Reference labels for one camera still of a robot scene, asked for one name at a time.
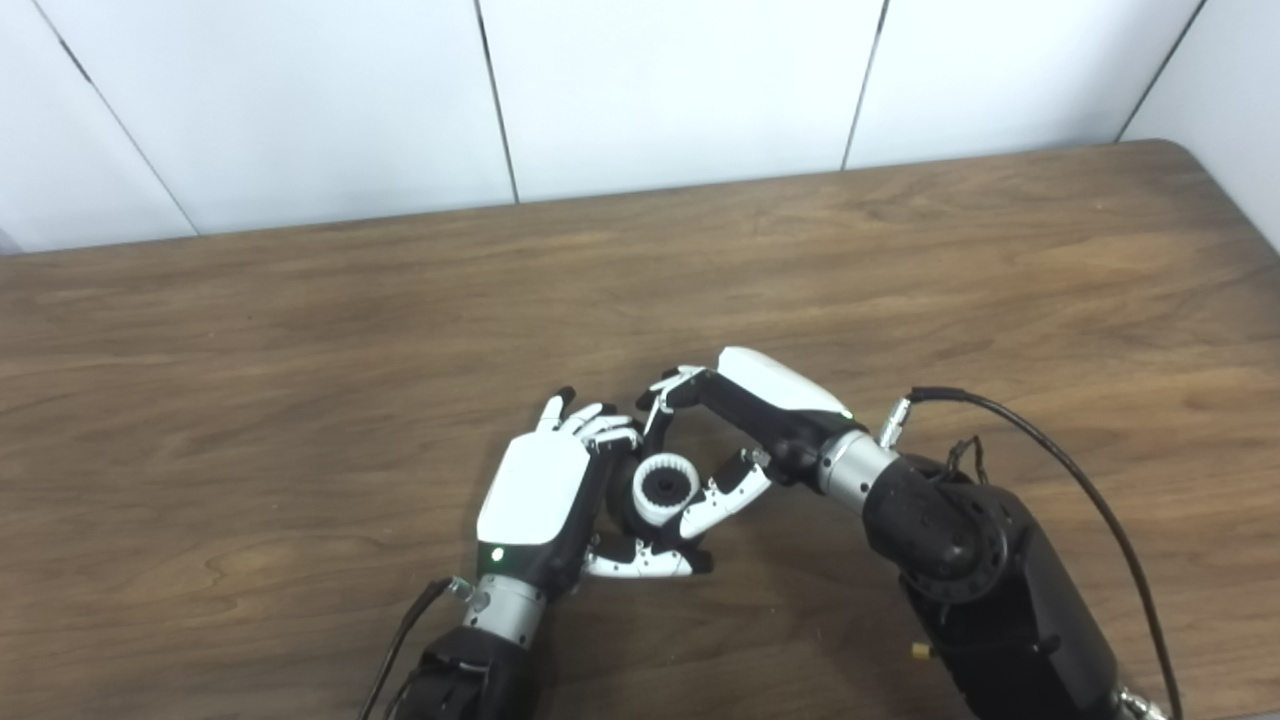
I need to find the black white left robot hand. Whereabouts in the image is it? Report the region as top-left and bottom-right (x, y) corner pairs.
(475, 387), (716, 602)

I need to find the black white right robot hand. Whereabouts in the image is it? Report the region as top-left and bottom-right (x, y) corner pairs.
(640, 346), (862, 542)

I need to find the white ring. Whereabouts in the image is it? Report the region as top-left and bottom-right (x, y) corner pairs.
(632, 452), (699, 528)

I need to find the round black part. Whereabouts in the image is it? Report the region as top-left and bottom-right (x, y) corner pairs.
(605, 450), (703, 547)

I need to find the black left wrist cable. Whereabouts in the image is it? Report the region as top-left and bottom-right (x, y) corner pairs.
(358, 577), (473, 720)

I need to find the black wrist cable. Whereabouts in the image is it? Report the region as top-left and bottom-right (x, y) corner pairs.
(358, 577), (473, 720)
(880, 387), (1186, 720)

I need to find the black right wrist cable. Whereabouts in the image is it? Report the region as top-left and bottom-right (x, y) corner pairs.
(880, 387), (1186, 720)

